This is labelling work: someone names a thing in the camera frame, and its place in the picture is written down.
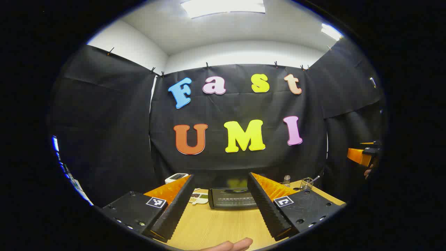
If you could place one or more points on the black electric oven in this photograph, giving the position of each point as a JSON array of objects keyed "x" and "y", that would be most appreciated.
[{"x": 230, "y": 200}]

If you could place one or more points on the small ceiling light panel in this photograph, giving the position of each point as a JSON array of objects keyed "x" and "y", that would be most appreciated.
[{"x": 331, "y": 32}]

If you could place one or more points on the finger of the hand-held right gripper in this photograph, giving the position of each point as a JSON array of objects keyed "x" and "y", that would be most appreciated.
[{"x": 359, "y": 157}]

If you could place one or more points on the white toaster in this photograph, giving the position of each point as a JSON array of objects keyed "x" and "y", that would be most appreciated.
[{"x": 174, "y": 178}]

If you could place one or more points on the small glass bottle yellow label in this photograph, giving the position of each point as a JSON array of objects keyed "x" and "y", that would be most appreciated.
[{"x": 286, "y": 181}]

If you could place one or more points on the clear glass jar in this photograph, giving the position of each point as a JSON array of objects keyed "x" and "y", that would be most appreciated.
[{"x": 306, "y": 184}]

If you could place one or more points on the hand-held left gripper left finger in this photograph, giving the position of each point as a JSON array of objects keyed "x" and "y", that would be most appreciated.
[{"x": 177, "y": 209}]

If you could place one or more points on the white plate with green food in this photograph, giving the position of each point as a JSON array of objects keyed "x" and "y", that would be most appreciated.
[{"x": 199, "y": 198}]

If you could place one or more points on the large ceiling light panel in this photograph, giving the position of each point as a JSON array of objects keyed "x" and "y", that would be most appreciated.
[{"x": 223, "y": 7}]

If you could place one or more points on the row of black cloth clips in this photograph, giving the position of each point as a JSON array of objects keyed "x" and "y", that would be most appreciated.
[{"x": 207, "y": 65}]

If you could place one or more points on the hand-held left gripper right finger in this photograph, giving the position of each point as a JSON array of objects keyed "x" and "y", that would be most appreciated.
[{"x": 266, "y": 209}]

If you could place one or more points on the black backdrop cloth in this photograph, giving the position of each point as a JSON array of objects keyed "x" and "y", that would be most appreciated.
[{"x": 104, "y": 139}]

